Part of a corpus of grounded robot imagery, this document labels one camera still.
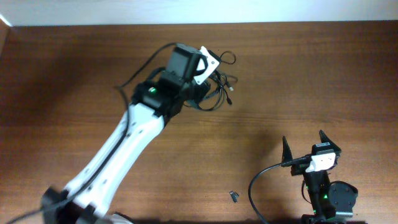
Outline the black right camera cable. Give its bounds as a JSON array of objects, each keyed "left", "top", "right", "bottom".
[{"left": 248, "top": 155, "right": 312, "bottom": 224}]

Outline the black camera cable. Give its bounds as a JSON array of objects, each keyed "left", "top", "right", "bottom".
[
  {"left": 6, "top": 42, "right": 178, "bottom": 224},
  {"left": 248, "top": 155, "right": 312, "bottom": 224}
]

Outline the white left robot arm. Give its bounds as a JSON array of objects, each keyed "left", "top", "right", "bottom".
[{"left": 41, "top": 43, "right": 220, "bottom": 223}]

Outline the thin black USB cable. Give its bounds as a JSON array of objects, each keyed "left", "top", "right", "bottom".
[{"left": 214, "top": 50, "right": 239, "bottom": 105}]

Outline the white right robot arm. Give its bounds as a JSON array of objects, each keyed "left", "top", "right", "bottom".
[{"left": 281, "top": 130, "right": 358, "bottom": 224}]

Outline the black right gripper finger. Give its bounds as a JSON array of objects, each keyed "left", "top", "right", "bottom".
[
  {"left": 319, "top": 130, "right": 341, "bottom": 153},
  {"left": 281, "top": 136, "right": 293, "bottom": 167}
]

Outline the black left camera cable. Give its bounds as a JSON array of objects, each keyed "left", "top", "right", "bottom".
[{"left": 6, "top": 42, "right": 178, "bottom": 224}]

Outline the small black USB adapter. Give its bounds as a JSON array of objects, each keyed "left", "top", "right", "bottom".
[{"left": 229, "top": 190, "right": 239, "bottom": 203}]

